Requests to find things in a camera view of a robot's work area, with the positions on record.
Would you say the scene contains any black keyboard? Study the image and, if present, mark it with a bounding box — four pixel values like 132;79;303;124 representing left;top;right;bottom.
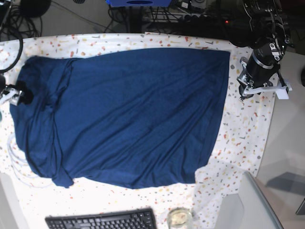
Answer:
45;208;157;229

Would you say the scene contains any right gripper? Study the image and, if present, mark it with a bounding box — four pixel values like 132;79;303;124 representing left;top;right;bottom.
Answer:
0;74;34;105

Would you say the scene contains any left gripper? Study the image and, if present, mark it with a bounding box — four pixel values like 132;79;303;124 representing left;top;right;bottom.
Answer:
237;54;292;102

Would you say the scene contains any blue box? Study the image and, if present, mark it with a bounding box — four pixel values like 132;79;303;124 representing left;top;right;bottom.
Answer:
106;0;173;7

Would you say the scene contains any coiled white cable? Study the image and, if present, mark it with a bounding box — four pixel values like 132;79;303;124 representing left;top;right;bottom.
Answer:
6;133;54;189

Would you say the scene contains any blue t-shirt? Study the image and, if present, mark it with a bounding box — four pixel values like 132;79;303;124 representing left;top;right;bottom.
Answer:
10;48;230;189

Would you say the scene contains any glass jar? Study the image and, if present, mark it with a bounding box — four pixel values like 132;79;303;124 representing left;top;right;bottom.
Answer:
167;208;193;229

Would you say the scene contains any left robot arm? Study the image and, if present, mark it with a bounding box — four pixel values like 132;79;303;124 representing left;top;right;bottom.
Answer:
222;0;293;101

